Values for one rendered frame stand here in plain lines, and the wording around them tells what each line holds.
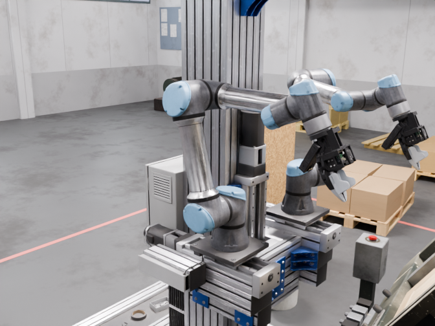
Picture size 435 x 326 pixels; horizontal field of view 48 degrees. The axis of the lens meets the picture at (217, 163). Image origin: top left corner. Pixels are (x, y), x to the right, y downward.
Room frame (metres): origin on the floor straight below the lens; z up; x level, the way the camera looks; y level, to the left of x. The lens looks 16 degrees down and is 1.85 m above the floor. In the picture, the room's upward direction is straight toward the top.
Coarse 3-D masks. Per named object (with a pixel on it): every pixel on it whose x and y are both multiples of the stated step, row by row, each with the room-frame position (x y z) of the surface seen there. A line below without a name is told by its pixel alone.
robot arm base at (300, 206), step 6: (288, 192) 2.08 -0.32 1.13; (288, 198) 2.07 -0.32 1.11; (294, 198) 2.05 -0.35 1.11; (300, 198) 2.05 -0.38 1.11; (306, 198) 2.06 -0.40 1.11; (282, 204) 2.11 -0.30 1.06; (288, 204) 2.06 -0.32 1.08; (294, 204) 2.04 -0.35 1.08; (300, 204) 2.05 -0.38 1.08; (306, 204) 2.05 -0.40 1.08; (312, 204) 2.07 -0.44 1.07; (282, 210) 2.08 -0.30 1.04; (288, 210) 2.05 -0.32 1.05; (294, 210) 2.04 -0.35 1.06; (300, 210) 2.03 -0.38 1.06; (306, 210) 2.04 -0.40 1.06; (312, 210) 2.06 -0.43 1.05
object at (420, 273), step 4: (432, 256) 1.67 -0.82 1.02; (428, 260) 1.68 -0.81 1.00; (432, 260) 1.66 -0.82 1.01; (424, 264) 1.68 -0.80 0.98; (428, 264) 1.66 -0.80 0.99; (432, 264) 1.66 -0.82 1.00; (420, 268) 1.68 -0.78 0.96; (424, 268) 1.67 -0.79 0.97; (428, 268) 1.66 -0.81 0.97; (432, 268) 1.65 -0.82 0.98; (416, 272) 1.68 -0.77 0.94; (420, 272) 1.68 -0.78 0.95; (424, 272) 1.67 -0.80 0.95; (428, 272) 1.66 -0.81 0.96; (412, 276) 1.69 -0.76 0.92; (416, 276) 1.68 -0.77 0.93; (420, 276) 1.68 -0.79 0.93; (424, 276) 1.67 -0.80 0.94; (408, 280) 1.70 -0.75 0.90; (412, 280) 1.69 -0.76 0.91; (416, 280) 1.68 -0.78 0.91; (420, 280) 1.67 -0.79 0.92; (412, 284) 1.69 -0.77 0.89
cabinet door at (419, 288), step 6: (432, 270) 1.57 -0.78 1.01; (426, 276) 1.58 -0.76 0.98; (432, 276) 1.51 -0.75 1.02; (420, 282) 1.58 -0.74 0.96; (426, 282) 1.52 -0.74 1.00; (432, 282) 1.44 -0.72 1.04; (414, 288) 1.57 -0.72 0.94; (420, 288) 1.51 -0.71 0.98; (426, 288) 1.44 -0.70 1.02; (408, 294) 1.57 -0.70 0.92; (414, 294) 1.51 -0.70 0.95; (420, 294) 1.44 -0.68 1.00; (408, 300) 1.49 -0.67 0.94; (402, 306) 1.50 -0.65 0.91; (396, 312) 1.49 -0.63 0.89
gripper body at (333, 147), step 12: (324, 132) 1.32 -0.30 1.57; (336, 132) 1.32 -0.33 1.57; (324, 144) 1.33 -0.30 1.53; (336, 144) 1.31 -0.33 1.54; (348, 144) 1.33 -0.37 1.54; (324, 156) 1.31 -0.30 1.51; (336, 156) 1.30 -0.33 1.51; (348, 156) 1.31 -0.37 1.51; (324, 168) 1.31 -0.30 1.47; (336, 168) 1.30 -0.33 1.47
